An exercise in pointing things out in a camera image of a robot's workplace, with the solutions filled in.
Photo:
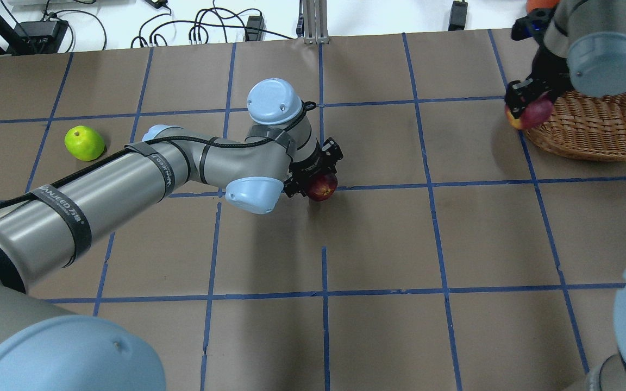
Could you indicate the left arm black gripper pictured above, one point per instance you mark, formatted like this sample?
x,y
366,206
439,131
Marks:
x,y
310,170

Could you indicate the black power brick top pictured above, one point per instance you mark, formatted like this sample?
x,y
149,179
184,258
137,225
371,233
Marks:
x,y
44,37

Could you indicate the orange bucket grey lid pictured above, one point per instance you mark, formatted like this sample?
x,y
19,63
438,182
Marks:
x,y
532,5

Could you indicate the green apple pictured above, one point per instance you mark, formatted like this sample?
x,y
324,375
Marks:
x,y
84,143

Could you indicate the red apple yellow top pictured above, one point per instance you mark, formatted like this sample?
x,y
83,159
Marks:
x,y
534,115

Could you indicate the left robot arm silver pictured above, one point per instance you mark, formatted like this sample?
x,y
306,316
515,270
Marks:
x,y
45,347

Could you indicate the black adapter top right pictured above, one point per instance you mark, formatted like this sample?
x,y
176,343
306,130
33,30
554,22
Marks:
x,y
458,15

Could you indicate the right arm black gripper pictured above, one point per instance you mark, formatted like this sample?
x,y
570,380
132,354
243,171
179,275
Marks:
x,y
546,68

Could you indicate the dark red apple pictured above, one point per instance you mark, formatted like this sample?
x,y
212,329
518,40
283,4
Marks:
x,y
322,187

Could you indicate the aluminium frame post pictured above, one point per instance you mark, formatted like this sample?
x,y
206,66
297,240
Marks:
x,y
315,22

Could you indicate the brown wicker basket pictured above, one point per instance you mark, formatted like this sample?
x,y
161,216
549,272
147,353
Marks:
x,y
583,127

